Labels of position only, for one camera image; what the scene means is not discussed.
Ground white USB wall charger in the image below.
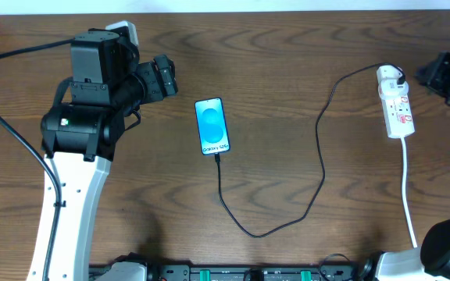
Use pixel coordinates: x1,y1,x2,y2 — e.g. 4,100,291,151
377,65,407,95

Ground blue Galaxy smartphone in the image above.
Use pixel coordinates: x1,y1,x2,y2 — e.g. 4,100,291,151
195,98,230,155

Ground white power strip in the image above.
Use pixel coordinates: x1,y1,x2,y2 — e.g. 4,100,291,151
378,79,415,139

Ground white power strip cord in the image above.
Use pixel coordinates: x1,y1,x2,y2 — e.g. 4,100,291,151
399,136,420,249

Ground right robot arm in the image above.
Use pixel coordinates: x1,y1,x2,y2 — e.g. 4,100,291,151
361,52,450,280

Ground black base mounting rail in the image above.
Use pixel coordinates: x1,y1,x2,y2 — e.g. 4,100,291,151
144,261,375,281

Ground black USB charging cable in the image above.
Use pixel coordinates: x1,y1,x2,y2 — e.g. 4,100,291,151
213,62,407,239

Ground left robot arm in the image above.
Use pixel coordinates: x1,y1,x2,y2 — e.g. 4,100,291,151
27,21,178,280

